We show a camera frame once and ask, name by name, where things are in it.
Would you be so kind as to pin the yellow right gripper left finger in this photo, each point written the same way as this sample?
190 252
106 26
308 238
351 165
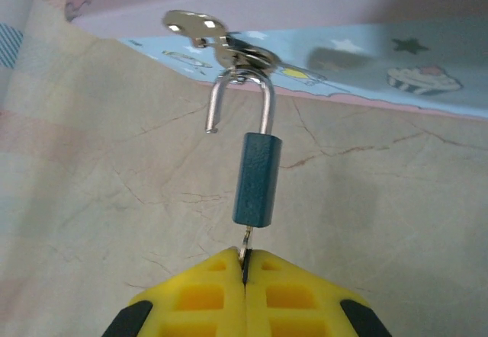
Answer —
198 302

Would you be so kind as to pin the pink cartoon print box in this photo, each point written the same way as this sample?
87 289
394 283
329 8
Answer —
343 28

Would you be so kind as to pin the silver spare key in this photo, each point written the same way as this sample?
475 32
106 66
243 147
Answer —
190 24

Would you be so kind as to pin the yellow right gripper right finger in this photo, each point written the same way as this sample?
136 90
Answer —
293 302

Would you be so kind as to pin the blue padlock with silver shackle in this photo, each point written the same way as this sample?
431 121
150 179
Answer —
257 177

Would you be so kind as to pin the plaid patterned backdrop sheet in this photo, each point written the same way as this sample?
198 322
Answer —
15 9

